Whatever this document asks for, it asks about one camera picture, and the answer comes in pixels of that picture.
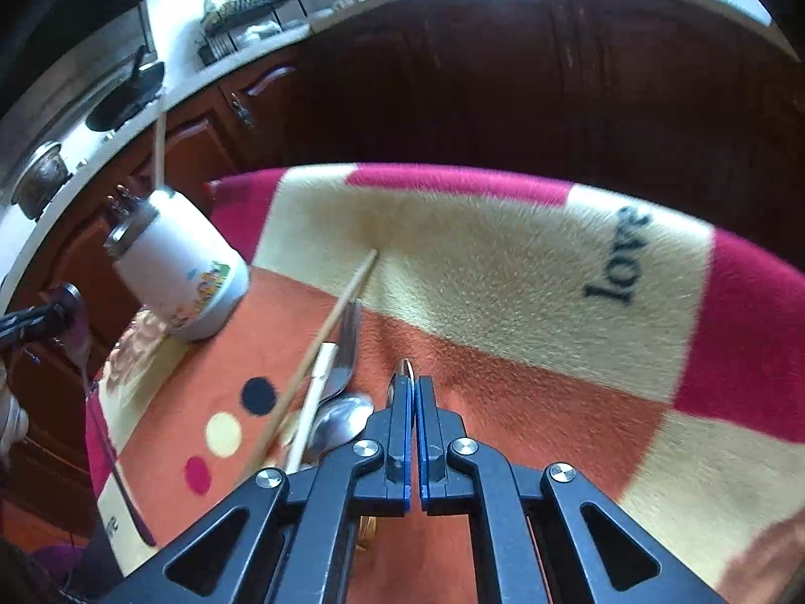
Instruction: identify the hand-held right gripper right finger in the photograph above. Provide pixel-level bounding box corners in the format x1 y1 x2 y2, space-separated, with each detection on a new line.
415 376 724 604

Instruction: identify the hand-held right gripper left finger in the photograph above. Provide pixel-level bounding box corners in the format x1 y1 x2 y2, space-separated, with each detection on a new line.
101 374 414 604

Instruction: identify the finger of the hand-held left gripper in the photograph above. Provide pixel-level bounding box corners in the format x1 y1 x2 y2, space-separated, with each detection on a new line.
0 284 86 353

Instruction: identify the metal spoon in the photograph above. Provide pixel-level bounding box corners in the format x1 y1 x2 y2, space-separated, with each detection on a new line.
305 393 375 467

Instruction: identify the metal fork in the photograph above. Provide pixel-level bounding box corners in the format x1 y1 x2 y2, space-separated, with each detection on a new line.
317 298 364 404

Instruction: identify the white plastic spoon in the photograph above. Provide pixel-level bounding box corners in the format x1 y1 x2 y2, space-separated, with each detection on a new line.
283 343 341 476

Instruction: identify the wooden chopstick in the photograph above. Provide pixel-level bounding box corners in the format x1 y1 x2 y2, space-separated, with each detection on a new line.
242 248 380 479
152 110 168 193

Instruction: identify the white cup with cartoon print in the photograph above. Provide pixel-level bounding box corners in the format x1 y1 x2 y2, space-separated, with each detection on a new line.
104 187 251 344

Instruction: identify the printed fleece blanket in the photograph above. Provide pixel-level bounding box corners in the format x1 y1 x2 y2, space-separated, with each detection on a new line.
85 164 805 604

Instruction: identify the steel stove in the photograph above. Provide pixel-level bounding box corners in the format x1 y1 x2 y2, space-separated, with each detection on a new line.
0 13 166 202

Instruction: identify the black frying pan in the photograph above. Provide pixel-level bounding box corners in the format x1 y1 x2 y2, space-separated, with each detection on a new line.
85 44 168 133

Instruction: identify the black range hood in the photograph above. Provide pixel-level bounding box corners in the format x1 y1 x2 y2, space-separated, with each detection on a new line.
0 0 148 108

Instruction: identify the dark wooden cabinet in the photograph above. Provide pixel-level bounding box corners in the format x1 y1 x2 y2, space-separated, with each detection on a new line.
0 0 805 536

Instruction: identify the metal cabinet handle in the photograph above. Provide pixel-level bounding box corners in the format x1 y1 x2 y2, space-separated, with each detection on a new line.
229 93 256 133

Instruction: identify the black wire dish rack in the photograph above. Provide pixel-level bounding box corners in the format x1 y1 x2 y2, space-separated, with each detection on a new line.
195 0 309 67

